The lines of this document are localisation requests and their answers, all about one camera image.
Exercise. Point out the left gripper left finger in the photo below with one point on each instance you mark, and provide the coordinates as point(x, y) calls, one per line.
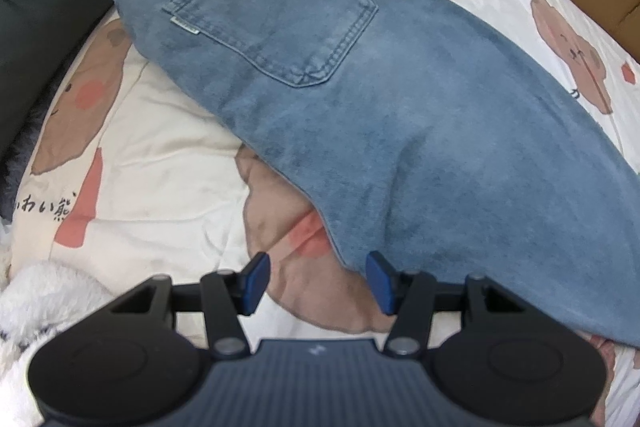
point(227, 295)

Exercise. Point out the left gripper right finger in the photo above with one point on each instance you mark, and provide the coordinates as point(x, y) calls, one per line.
point(407, 296)

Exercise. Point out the light blue denim shorts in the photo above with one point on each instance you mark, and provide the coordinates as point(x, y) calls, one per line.
point(419, 131)

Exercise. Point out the cream bear print bedsheet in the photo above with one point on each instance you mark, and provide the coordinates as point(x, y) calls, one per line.
point(132, 177)

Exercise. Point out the white fuzzy patterned blanket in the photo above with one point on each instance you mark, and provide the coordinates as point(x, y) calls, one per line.
point(37, 303)

